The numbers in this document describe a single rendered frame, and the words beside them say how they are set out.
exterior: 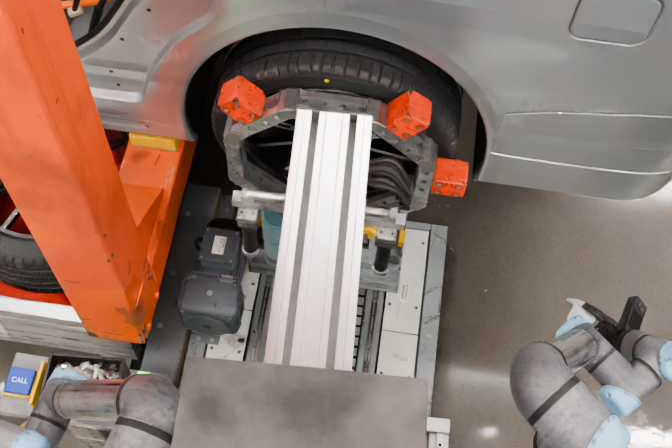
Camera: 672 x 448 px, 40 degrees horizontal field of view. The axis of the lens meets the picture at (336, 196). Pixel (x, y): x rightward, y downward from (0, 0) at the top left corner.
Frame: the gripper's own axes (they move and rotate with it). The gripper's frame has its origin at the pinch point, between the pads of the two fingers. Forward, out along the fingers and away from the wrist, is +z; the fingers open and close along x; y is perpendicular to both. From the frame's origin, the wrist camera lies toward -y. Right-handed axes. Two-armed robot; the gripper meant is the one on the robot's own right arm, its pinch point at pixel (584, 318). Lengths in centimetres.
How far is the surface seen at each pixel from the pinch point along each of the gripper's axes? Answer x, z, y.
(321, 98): -78, 25, 12
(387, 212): -49, 15, 19
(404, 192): -48, 19, 11
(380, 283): -3, 91, 16
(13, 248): -88, 95, 92
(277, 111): -82, 28, 21
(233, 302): -37, 76, 56
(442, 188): -37.2, 30.9, -1.0
